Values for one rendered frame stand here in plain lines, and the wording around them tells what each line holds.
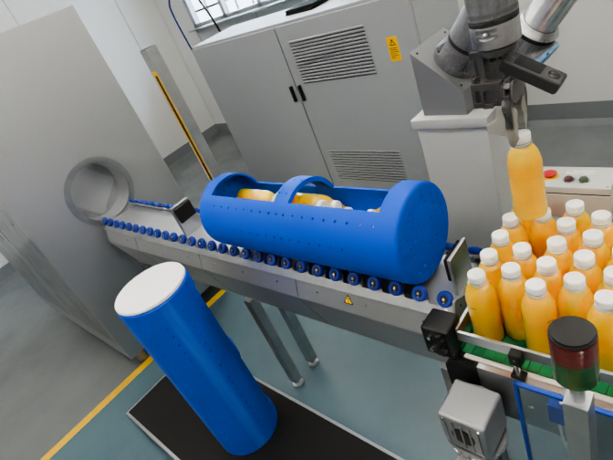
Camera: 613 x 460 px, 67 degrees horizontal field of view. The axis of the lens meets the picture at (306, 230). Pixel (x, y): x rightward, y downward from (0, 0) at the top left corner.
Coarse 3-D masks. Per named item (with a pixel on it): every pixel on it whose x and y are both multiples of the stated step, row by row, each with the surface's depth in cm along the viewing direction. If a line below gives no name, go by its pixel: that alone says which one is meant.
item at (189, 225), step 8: (184, 200) 212; (176, 208) 209; (184, 208) 211; (192, 208) 214; (176, 216) 210; (184, 216) 211; (192, 216) 216; (184, 224) 214; (192, 224) 217; (200, 224) 220; (184, 232) 215; (192, 232) 217
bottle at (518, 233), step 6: (504, 228) 117; (510, 228) 115; (516, 228) 116; (522, 228) 116; (510, 234) 116; (516, 234) 115; (522, 234) 116; (510, 240) 116; (516, 240) 116; (522, 240) 116; (528, 240) 117
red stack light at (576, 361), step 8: (552, 344) 67; (552, 352) 68; (560, 352) 66; (568, 352) 65; (576, 352) 64; (584, 352) 64; (592, 352) 64; (560, 360) 67; (568, 360) 66; (576, 360) 65; (584, 360) 65; (592, 360) 65; (568, 368) 67; (576, 368) 66; (584, 368) 66
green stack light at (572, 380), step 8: (552, 360) 69; (552, 368) 71; (560, 368) 68; (592, 368) 66; (560, 376) 69; (568, 376) 68; (576, 376) 67; (584, 376) 67; (592, 376) 67; (560, 384) 70; (568, 384) 69; (576, 384) 68; (584, 384) 68; (592, 384) 68
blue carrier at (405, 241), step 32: (224, 192) 181; (288, 192) 145; (320, 192) 164; (352, 192) 153; (384, 192) 144; (416, 192) 119; (224, 224) 164; (256, 224) 152; (288, 224) 141; (320, 224) 132; (352, 224) 124; (384, 224) 117; (416, 224) 121; (448, 224) 134; (288, 256) 154; (320, 256) 138; (352, 256) 127; (384, 256) 119; (416, 256) 123
